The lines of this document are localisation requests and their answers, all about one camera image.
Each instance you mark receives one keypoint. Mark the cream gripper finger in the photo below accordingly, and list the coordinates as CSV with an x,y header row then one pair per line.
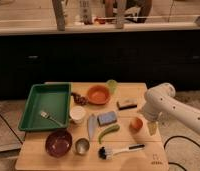
x,y
152,127

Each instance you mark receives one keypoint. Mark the orange red apple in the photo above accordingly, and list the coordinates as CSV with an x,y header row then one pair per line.
x,y
136,124

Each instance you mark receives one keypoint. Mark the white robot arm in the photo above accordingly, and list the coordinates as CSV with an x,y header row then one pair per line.
x,y
161,99

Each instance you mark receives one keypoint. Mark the orange bowl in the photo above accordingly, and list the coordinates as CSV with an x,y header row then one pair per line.
x,y
98,95

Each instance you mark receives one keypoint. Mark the purple bowl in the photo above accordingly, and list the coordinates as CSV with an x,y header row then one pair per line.
x,y
58,143

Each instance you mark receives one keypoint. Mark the black yellow scrub sponge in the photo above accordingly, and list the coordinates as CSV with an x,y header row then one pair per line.
x,y
126,104

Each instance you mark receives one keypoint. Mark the wooden cutting board table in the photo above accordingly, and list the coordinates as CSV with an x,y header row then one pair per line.
x,y
33,156

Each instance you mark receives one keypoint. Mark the blue sponge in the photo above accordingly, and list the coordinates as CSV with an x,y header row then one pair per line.
x,y
107,118

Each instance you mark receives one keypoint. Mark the black white dish brush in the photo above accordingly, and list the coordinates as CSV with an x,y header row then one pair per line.
x,y
106,153

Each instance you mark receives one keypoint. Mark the green plastic cup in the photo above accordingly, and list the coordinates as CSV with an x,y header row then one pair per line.
x,y
112,85

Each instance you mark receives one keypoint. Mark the grey knife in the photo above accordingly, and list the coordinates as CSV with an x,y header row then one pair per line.
x,y
91,126

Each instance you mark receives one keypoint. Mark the small metal cup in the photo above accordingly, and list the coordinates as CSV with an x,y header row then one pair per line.
x,y
82,146

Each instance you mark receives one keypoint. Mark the white cup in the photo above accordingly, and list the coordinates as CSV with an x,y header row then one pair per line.
x,y
77,114

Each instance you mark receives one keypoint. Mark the brown grape bunch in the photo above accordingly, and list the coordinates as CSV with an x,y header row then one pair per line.
x,y
78,99

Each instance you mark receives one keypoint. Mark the green plastic tray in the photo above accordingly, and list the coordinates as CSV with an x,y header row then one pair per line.
x,y
51,98

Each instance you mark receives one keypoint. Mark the silver fork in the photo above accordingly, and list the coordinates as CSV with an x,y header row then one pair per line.
x,y
49,117

